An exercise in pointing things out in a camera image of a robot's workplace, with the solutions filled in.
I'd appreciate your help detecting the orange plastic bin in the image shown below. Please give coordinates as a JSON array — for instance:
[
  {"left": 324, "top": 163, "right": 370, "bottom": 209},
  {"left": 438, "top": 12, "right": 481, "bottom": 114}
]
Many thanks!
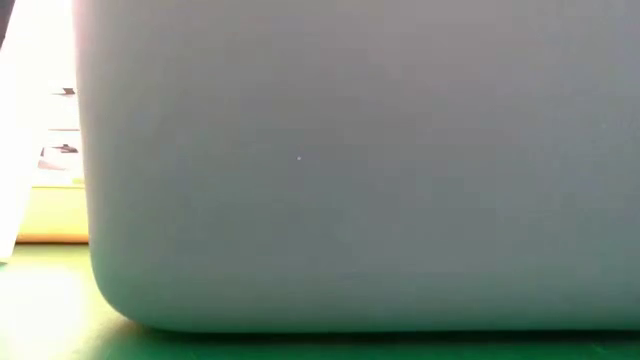
[{"left": 16, "top": 185, "right": 91, "bottom": 245}]

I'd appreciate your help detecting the blue-grey plastic bin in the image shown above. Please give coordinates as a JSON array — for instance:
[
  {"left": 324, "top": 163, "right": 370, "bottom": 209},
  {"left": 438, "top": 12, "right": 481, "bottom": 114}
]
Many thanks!
[{"left": 72, "top": 0, "right": 640, "bottom": 335}]

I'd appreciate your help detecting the white plastic bin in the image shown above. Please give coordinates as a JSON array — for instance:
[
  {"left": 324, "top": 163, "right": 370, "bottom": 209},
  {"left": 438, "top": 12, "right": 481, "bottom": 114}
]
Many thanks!
[{"left": 0, "top": 29, "right": 36, "bottom": 265}]

